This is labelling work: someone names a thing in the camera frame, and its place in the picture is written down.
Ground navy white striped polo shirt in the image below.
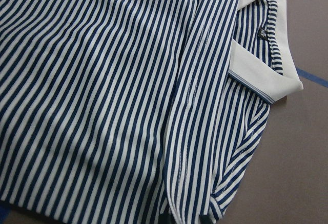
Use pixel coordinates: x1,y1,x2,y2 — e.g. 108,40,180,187
1,0,303,223

